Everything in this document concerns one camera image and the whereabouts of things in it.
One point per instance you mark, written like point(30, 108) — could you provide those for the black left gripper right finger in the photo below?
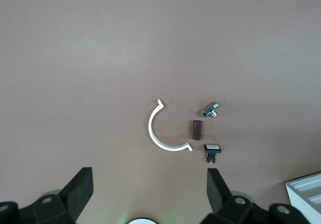
point(225, 206)

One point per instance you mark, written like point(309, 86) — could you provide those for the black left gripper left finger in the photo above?
point(67, 204)

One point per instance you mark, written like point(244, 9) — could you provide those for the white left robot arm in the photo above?
point(143, 221)

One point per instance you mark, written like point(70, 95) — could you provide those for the black rectangular white push button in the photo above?
point(212, 148)

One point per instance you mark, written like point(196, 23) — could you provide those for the white drawer cabinet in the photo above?
point(303, 191)

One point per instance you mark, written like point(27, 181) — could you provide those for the dark brown cylinder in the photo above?
point(197, 131)

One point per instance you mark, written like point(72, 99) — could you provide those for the chrome angle valve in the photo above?
point(208, 111)

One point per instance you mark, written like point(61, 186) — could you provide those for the white half-round pipe clamp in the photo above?
point(151, 131)

